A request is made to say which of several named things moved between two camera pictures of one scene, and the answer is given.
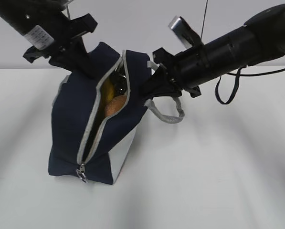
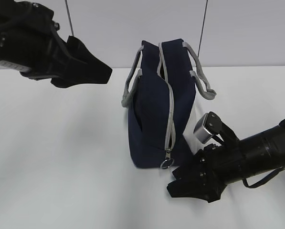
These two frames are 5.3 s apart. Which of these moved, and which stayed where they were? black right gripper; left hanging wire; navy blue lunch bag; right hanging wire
Moved: navy blue lunch bag; black right gripper
Stayed: right hanging wire; left hanging wire
